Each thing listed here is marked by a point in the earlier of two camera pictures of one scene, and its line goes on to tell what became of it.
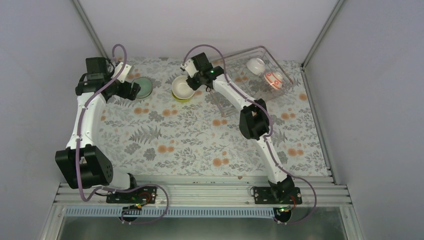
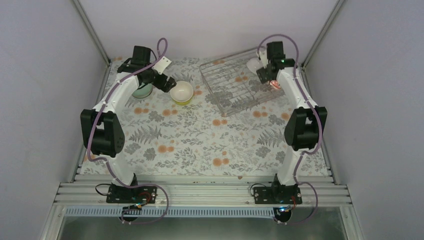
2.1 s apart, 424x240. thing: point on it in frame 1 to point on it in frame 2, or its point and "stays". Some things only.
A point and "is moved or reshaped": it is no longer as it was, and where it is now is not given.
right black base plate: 263,195 stays
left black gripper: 125,94 to 167,86
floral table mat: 155,135 stays
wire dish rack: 239,75 stays
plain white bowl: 257,65 stays
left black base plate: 140,195 stays
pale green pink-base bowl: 146,87 stays
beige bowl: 180,88 is moved or reshaped
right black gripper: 194,86 to 263,77
